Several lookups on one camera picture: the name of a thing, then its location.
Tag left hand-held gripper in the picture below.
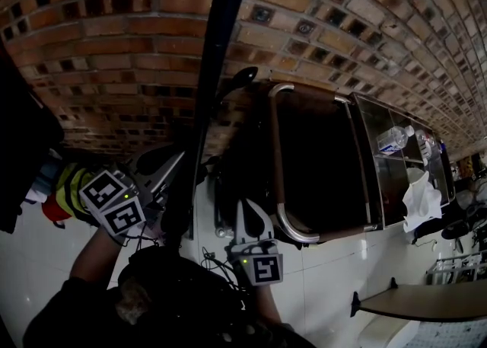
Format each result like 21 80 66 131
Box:
78 146 187 239

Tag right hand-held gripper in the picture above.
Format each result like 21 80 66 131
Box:
226 198 285 287

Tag black coat rack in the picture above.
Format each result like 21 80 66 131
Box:
132 0 259 248

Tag person's right forearm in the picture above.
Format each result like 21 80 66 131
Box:
249 282 285 327

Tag person's left forearm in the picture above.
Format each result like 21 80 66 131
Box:
69 224 129 291

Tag yellow green garment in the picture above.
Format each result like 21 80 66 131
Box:
55 162 100 225

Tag red garment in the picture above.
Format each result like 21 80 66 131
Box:
40 193 73 229

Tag person's black clothing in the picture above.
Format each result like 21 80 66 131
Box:
22 243 317 348

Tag black hanging garment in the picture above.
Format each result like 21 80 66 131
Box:
0 40 65 235

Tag metal glass shelf cabinet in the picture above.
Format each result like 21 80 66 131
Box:
349 91 457 230

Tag clear plastic bottle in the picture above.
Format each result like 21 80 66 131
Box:
376 124 415 155

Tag white crumpled cloth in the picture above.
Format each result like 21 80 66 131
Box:
401 171 444 234

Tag wooden shelf board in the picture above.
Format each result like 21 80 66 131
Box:
349 276 487 324

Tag black cable bundle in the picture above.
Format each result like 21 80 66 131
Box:
199 246 248 294

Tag white wire rack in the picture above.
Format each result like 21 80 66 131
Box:
425 250 487 286

